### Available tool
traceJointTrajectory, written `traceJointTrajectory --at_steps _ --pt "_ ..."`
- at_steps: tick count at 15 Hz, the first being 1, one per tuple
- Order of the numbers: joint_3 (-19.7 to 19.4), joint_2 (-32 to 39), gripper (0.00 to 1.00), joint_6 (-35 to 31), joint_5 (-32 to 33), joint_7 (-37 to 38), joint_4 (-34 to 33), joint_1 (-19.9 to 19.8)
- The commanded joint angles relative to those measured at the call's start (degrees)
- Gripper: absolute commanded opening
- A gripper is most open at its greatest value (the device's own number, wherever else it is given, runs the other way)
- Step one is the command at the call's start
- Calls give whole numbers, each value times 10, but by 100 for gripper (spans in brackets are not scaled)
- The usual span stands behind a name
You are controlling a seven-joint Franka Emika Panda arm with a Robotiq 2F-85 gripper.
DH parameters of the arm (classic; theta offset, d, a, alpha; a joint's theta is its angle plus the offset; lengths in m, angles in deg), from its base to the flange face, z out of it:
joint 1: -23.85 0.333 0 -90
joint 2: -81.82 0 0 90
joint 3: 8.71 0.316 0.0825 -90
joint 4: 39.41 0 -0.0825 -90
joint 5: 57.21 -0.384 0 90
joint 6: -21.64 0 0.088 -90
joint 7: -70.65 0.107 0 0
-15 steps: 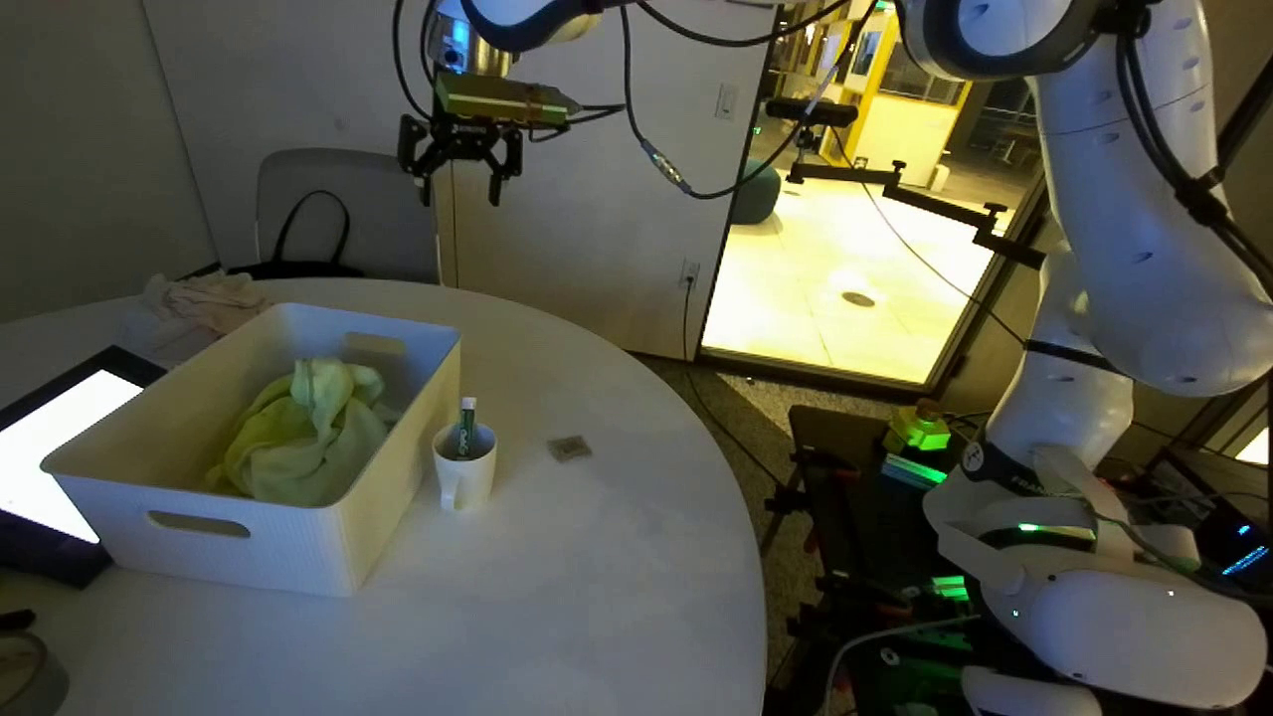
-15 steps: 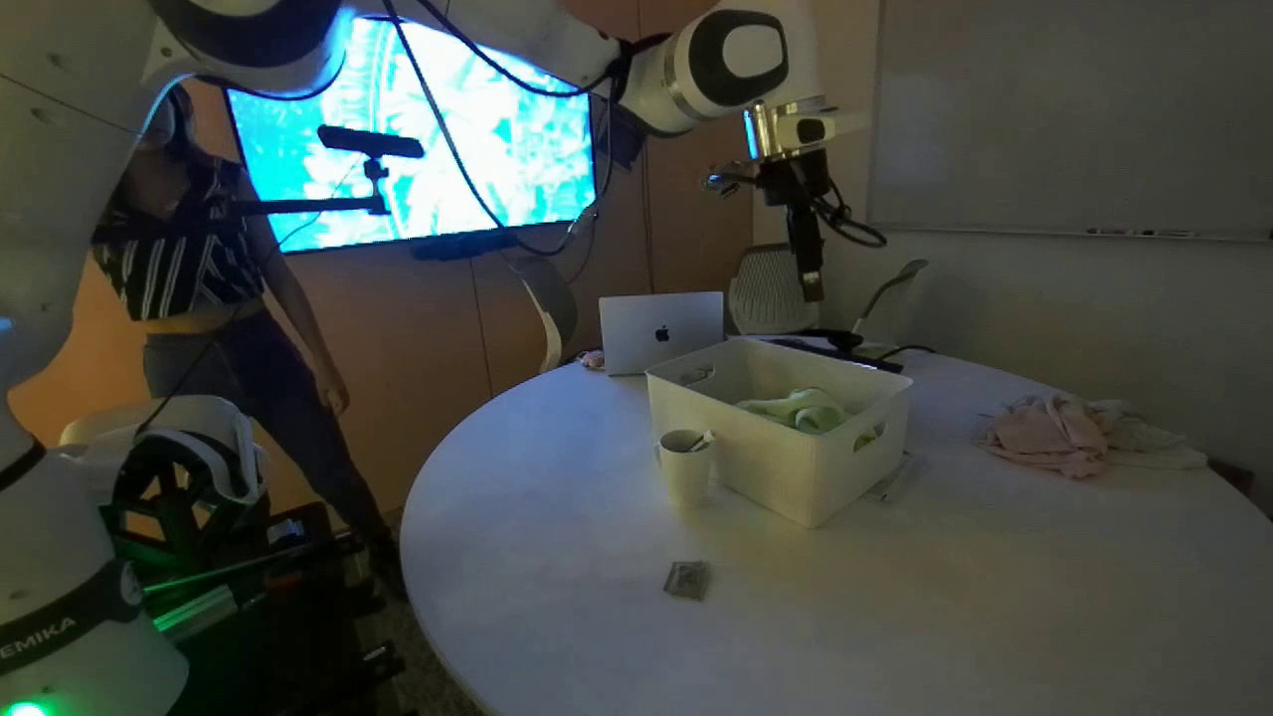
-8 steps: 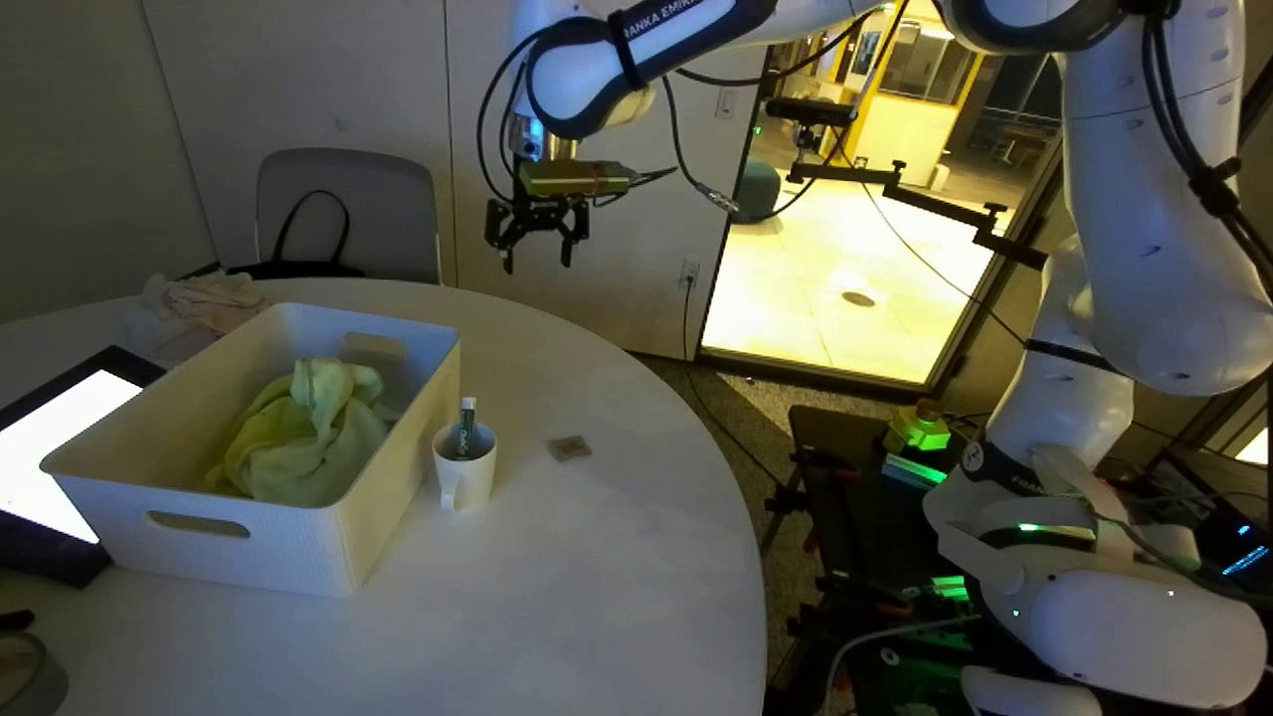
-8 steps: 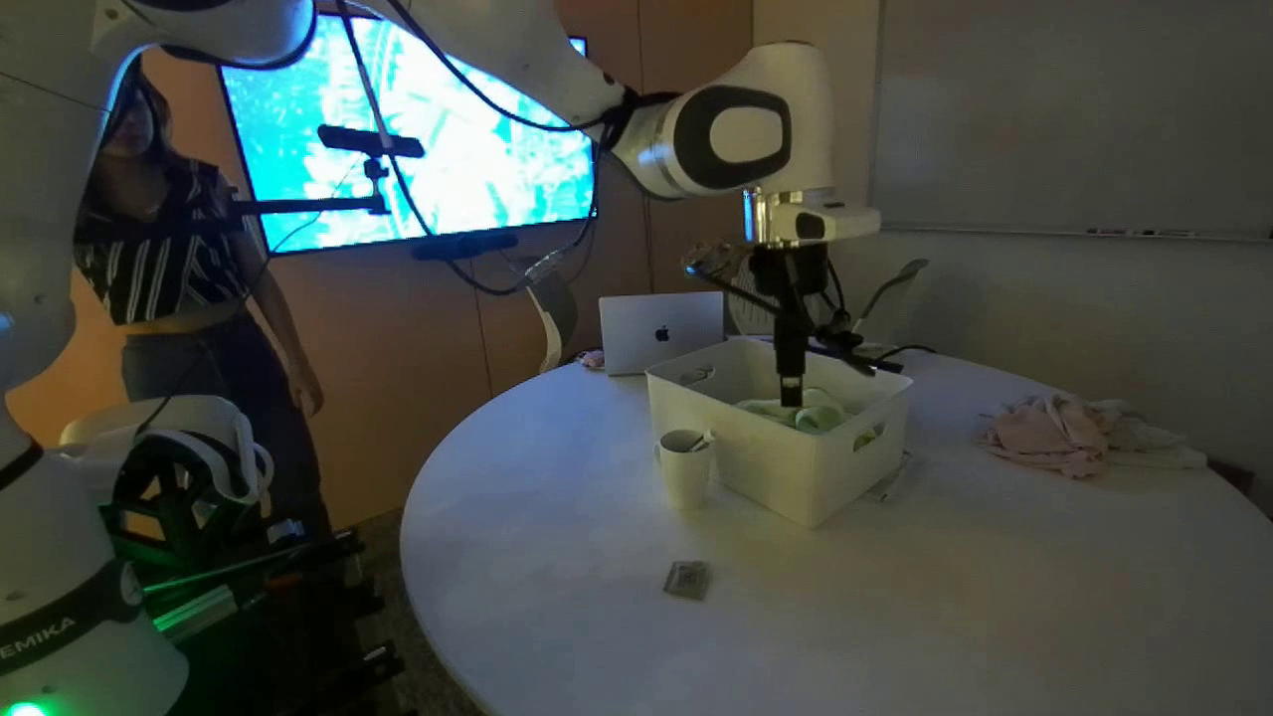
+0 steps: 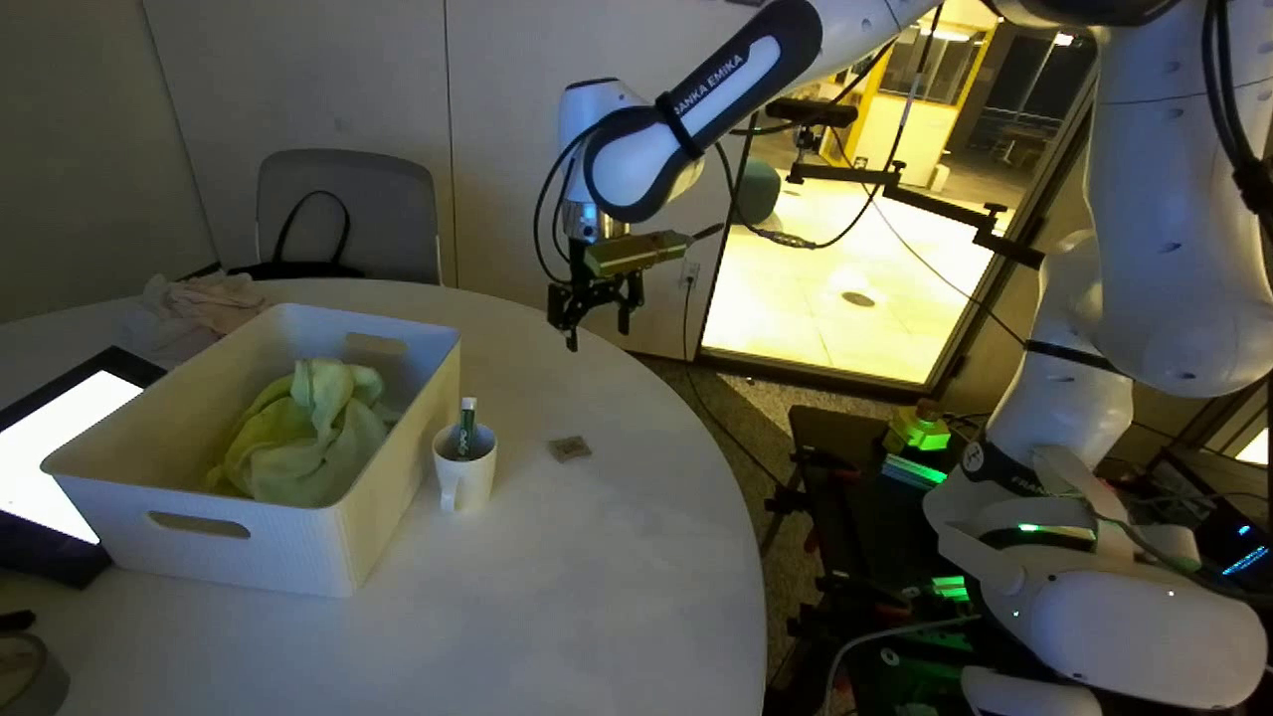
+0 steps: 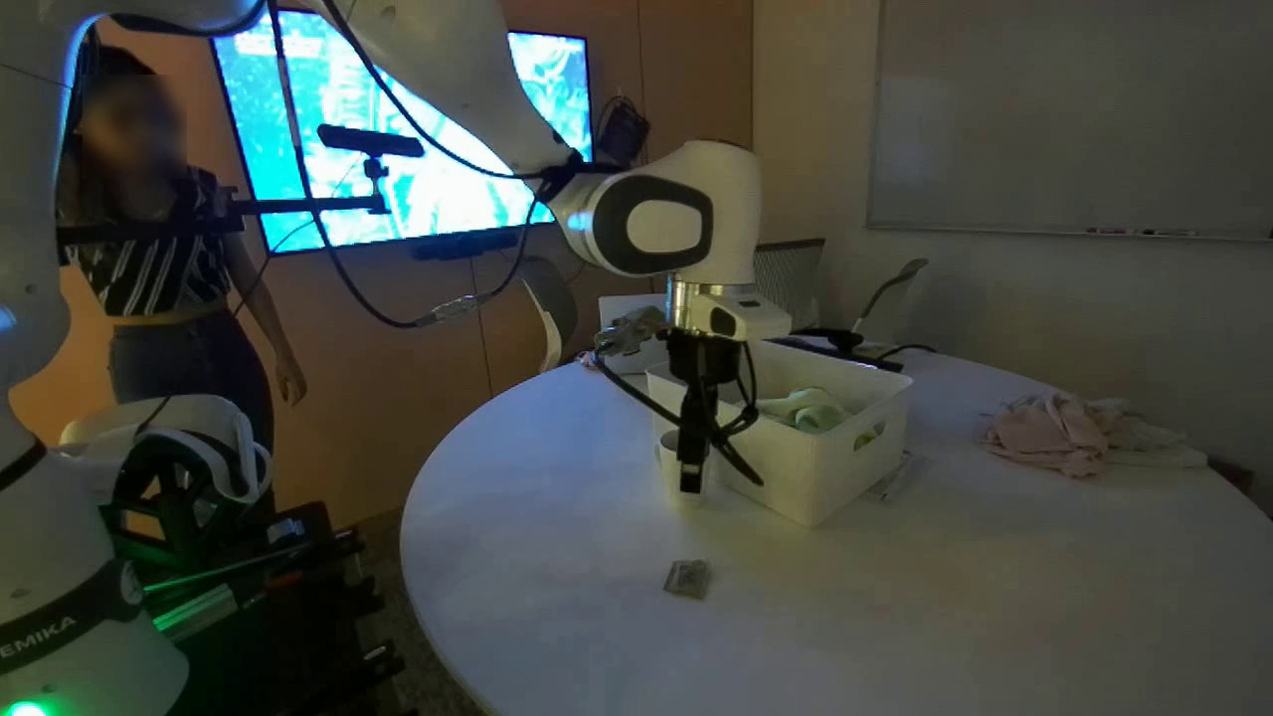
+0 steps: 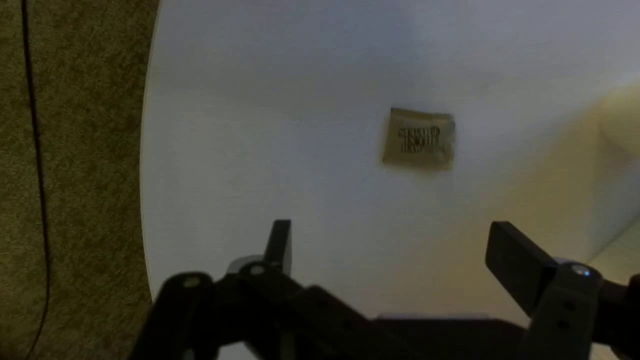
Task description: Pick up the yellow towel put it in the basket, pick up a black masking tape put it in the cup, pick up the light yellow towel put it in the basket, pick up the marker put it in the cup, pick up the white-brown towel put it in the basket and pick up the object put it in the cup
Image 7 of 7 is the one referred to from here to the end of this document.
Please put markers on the small tan printed packet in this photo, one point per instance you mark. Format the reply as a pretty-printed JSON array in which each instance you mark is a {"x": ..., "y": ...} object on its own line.
[{"x": 421, "y": 138}]

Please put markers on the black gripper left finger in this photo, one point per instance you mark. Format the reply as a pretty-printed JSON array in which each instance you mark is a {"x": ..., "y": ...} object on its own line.
[{"x": 278, "y": 246}]

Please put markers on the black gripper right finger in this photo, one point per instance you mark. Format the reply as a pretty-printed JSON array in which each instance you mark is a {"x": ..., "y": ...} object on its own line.
[{"x": 516, "y": 267}]

